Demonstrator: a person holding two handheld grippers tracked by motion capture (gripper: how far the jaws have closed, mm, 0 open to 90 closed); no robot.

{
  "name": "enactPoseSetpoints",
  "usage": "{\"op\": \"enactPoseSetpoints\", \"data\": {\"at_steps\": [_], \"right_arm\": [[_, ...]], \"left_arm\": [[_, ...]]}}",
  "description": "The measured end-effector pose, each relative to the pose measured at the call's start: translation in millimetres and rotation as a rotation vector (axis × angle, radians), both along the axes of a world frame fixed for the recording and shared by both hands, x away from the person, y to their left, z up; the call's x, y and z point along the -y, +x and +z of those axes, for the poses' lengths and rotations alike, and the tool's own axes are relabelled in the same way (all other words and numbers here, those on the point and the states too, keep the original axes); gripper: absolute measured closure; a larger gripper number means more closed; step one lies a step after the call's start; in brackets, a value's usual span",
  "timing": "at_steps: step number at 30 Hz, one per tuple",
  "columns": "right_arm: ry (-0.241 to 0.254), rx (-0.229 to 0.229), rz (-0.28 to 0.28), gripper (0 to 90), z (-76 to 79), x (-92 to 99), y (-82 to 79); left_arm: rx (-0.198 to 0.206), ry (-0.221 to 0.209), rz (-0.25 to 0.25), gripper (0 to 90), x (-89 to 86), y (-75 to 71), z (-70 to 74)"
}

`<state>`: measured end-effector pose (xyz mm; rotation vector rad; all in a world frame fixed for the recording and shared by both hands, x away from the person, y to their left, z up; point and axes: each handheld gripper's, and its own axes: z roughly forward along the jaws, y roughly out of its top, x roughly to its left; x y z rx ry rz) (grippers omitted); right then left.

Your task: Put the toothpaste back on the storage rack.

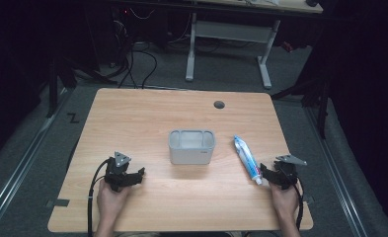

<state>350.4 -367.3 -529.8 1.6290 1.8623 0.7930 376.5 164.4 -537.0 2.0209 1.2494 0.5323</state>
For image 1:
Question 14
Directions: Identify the person's right hand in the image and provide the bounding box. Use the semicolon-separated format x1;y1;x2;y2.
269;180;304;221

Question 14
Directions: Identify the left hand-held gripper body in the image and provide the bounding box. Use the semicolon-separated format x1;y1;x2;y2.
104;151;134;193

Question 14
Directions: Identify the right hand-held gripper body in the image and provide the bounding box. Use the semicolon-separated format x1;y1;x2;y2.
272;154;308;191

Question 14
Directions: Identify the person's left hand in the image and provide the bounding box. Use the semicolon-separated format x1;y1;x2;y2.
96;179;132;229

